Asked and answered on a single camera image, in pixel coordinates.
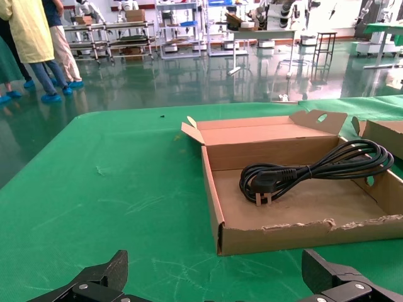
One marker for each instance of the cardboard box with tall lid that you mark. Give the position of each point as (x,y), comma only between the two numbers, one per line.
(384,133)

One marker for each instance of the low metal pipe rack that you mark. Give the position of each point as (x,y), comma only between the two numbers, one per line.
(116,36)

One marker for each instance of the large cardboard box on rack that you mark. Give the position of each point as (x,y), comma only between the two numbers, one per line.
(135,15)

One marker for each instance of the green table mat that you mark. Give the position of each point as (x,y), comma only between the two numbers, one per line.
(94,188)

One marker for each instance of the person in yellow coat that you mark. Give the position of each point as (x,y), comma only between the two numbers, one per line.
(31,31)

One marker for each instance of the small cardboard box on rack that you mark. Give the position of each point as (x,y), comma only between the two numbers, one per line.
(83,20)

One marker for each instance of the grey metal table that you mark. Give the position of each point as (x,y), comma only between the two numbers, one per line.
(263,34)

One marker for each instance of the open cardboard box on table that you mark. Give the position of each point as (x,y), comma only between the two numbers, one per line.
(239,22)

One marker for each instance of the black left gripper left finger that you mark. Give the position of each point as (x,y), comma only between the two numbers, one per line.
(107,277)

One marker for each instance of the table with green cloth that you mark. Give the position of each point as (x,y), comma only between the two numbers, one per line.
(387,30)

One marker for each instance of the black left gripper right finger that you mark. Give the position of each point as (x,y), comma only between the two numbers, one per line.
(324,277)

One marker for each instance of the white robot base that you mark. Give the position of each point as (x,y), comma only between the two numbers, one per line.
(373,48)

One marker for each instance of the person in green skirt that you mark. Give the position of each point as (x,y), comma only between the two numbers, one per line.
(7,66)

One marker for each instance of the white humanoid robot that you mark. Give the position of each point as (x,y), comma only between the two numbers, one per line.
(89,9)
(127,4)

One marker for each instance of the person in beige trousers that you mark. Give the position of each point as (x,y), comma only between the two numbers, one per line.
(63,47)

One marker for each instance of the white shelf rack with blue tray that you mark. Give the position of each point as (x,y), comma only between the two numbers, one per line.
(225,44)

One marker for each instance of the shallow cardboard box with small lid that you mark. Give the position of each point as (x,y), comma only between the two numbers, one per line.
(283,239)

